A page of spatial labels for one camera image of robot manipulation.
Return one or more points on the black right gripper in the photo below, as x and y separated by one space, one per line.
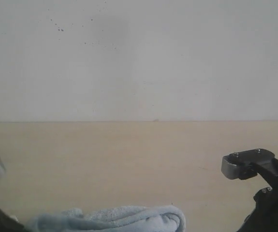
264 217

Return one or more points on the light blue fluffy towel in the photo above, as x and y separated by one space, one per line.
166 218

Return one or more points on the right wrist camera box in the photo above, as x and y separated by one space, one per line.
248 164

